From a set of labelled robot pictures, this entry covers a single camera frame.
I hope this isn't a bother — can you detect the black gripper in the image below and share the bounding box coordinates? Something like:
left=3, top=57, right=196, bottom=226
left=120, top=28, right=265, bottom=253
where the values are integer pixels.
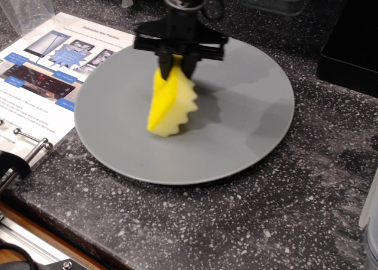
left=134, top=0, right=228, bottom=80

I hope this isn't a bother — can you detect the yellow ridged sponge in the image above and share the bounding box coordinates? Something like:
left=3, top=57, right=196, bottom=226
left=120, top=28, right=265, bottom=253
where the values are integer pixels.
left=146, top=55, right=198, bottom=137

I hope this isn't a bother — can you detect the grey round plate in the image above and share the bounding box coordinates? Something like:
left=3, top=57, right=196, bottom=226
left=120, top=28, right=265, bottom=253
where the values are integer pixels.
left=74, top=39, right=295, bottom=185

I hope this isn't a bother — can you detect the laminated dishwasher instruction sheet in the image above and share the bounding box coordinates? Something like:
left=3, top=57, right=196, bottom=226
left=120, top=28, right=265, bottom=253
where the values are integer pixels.
left=1, top=12, right=134, bottom=158

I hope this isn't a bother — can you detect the clear plastic bag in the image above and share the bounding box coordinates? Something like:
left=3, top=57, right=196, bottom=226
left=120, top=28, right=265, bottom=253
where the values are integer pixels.
left=1, top=0, right=55, bottom=37

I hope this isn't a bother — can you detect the black box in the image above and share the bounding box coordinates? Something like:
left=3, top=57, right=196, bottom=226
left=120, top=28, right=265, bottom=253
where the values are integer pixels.
left=317, top=0, right=377, bottom=97

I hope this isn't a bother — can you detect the black metal screw clamp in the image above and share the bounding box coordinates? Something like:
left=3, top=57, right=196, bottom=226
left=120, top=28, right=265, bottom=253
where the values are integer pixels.
left=1, top=128, right=54, bottom=194

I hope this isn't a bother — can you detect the clear plastic lidded container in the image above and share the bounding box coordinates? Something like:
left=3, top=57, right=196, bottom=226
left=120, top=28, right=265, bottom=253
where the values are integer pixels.
left=359, top=171, right=378, bottom=269

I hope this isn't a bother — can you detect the aluminium rail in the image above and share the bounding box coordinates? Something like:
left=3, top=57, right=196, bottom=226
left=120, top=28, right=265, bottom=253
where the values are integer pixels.
left=1, top=214, right=85, bottom=269

